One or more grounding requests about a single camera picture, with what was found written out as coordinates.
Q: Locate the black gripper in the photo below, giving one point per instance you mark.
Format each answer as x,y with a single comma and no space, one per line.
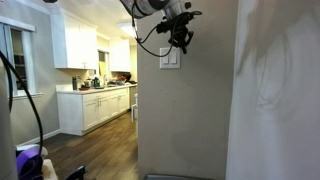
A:
181,30

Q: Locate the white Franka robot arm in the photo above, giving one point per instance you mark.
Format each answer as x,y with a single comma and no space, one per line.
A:
150,6

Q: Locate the ceiling light panel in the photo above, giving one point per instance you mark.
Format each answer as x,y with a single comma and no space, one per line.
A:
128,29

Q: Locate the small white upper cabinet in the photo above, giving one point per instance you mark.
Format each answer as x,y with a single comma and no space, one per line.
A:
120,56

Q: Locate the red countertop items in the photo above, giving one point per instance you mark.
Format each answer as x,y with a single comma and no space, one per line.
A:
122,79

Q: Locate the white chair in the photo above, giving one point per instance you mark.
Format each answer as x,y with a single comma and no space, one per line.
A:
134,108

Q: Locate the kitchen window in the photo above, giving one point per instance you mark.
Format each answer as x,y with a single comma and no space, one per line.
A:
103,63

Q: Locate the green bottle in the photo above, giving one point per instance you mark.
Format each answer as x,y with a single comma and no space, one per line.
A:
96,82

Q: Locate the metal pot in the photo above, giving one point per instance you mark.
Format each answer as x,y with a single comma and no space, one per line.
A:
87,83

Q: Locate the large white upper cabinet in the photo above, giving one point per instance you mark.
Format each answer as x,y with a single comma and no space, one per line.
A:
75,41

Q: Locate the red bowl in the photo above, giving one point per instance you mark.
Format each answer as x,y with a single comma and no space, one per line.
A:
84,88

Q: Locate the white lower kitchen cabinet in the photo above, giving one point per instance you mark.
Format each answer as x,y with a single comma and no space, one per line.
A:
93,110

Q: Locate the dark tall bottle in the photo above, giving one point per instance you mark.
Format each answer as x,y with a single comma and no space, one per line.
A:
74,83

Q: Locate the white framed window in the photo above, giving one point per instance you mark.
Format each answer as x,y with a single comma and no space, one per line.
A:
20,60

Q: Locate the black clamp piece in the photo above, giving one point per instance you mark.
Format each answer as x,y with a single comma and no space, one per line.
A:
76,174

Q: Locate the beige padded object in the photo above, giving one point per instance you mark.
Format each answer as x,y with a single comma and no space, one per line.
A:
49,170

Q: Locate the purple plastic object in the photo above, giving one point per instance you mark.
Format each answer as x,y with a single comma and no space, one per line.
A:
28,163

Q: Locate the white light switch rocker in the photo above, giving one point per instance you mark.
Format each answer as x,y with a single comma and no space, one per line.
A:
173,58
165,59

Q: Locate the white light switch plate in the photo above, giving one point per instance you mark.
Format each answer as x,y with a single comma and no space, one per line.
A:
166,65

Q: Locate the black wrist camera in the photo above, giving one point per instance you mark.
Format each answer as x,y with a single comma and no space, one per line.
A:
163,27

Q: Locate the grey blurry post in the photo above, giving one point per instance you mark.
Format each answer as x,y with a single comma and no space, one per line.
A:
6,133

